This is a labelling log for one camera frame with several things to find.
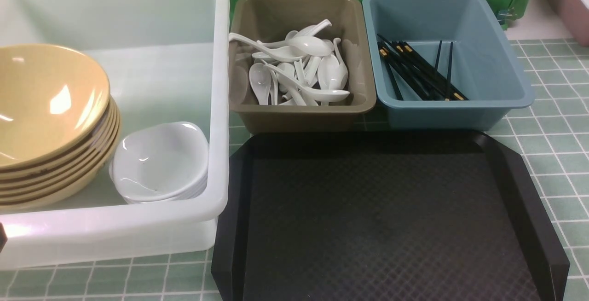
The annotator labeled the white ceramic soup spoon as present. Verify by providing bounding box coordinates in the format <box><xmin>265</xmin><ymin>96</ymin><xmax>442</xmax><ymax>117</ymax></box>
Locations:
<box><xmin>263</xmin><ymin>64</ymin><xmax>350</xmax><ymax>103</ymax></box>

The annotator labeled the white square sauce dish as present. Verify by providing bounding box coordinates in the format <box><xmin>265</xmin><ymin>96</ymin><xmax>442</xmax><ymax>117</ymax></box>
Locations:
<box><xmin>112</xmin><ymin>122</ymin><xmax>209</xmax><ymax>197</ymax></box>

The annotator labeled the yellow noodle bowl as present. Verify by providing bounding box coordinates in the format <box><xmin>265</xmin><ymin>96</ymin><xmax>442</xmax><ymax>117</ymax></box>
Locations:
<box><xmin>0</xmin><ymin>44</ymin><xmax>111</xmax><ymax>169</ymax></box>

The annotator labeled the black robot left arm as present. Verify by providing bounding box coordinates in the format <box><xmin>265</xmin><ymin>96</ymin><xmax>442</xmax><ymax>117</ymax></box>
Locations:
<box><xmin>0</xmin><ymin>223</ymin><xmax>8</xmax><ymax>252</ymax></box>

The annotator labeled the white spoon bowl front left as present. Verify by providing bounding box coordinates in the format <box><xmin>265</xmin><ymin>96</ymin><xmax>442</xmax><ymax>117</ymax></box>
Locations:
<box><xmin>248</xmin><ymin>63</ymin><xmax>271</xmax><ymax>105</ymax></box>

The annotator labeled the black plastic serving tray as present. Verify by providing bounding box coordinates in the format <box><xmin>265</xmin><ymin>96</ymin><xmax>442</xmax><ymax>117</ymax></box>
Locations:
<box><xmin>211</xmin><ymin>130</ymin><xmax>570</xmax><ymax>301</ymax></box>

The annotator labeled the white spoon top of pile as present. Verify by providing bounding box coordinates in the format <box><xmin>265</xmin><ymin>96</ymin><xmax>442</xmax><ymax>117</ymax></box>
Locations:
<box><xmin>256</xmin><ymin>35</ymin><xmax>333</xmax><ymax>57</ymax></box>

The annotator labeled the taupe plastic spoon bin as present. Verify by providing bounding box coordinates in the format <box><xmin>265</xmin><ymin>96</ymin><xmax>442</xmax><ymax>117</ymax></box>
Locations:
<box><xmin>228</xmin><ymin>0</ymin><xmax>377</xmax><ymax>134</ymax></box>

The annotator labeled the black chopsticks bundle in bin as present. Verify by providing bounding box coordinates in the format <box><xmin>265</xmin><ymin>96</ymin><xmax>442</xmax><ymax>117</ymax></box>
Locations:
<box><xmin>377</xmin><ymin>34</ymin><xmax>469</xmax><ymax>101</ymax></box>

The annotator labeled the stack of white sauce dishes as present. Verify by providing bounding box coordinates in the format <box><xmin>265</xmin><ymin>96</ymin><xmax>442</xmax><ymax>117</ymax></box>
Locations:
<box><xmin>109</xmin><ymin>161</ymin><xmax>208</xmax><ymax>204</ymax></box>

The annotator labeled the large white plastic tub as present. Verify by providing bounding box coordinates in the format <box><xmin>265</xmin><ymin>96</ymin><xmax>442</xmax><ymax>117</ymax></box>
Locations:
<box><xmin>1</xmin><ymin>0</ymin><xmax>230</xmax><ymax>270</ymax></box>

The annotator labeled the upright black chopstick in bin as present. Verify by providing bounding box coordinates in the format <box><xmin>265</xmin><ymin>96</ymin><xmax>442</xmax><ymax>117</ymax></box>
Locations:
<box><xmin>434</xmin><ymin>40</ymin><xmax>443</xmax><ymax>72</ymax></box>

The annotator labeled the blue plastic chopstick bin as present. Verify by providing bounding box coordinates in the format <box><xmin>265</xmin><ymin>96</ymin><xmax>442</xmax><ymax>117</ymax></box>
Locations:
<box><xmin>362</xmin><ymin>0</ymin><xmax>535</xmax><ymax>131</ymax></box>

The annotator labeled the stack of yellow bowls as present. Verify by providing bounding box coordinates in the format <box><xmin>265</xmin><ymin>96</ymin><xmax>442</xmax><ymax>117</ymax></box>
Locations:
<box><xmin>1</xmin><ymin>96</ymin><xmax>122</xmax><ymax>212</ymax></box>

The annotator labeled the green tiled table mat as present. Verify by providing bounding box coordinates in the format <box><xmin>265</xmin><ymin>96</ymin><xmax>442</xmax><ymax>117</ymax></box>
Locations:
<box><xmin>1</xmin><ymin>39</ymin><xmax>589</xmax><ymax>301</ymax></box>

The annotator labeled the white spoon long handle left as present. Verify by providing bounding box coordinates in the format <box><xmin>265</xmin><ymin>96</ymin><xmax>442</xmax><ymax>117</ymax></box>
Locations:
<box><xmin>228</xmin><ymin>33</ymin><xmax>307</xmax><ymax>63</ymax></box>

